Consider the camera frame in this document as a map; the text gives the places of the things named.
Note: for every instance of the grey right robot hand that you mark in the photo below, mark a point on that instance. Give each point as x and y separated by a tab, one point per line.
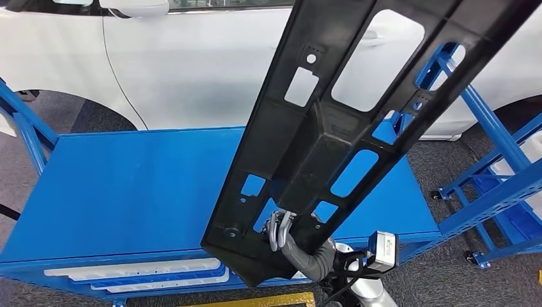
281	231

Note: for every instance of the black plastic frame part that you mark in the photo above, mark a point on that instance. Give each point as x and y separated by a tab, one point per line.
305	148

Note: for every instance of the blue metal shelf rack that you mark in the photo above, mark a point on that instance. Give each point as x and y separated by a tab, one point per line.
127	190

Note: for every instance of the translucent white plastic bin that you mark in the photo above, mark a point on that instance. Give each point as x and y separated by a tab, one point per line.
127	267

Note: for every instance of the white car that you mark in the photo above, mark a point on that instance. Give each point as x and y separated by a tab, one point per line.
190	63

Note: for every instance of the blue metal rack with casters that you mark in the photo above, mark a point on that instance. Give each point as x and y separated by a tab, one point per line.
514	220

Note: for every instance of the white car side mirror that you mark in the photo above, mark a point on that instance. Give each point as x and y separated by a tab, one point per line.
135	7

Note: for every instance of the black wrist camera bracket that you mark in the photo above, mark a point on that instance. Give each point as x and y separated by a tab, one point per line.
351	265

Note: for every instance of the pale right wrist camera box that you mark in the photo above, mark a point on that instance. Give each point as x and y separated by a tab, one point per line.
383	252

